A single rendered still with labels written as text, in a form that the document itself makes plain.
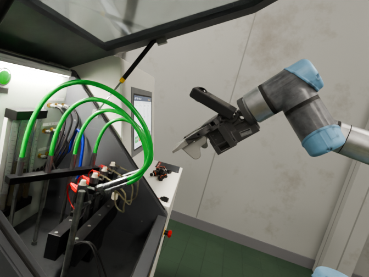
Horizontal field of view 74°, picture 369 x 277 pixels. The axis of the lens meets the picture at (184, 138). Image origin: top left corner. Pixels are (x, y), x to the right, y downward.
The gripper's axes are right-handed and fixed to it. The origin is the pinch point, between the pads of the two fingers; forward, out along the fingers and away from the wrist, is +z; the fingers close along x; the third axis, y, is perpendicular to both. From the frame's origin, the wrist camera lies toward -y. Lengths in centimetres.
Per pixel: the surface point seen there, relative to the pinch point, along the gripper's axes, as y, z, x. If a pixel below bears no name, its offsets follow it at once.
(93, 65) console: -44, 30, 31
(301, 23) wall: -19, -71, 248
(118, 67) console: -38, 22, 34
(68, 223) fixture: 2.7, 44.6, -8.1
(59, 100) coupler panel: -38, 43, 18
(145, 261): 24.9, 29.0, -5.9
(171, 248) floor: 96, 139, 127
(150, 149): -2.6, 8.9, 0.2
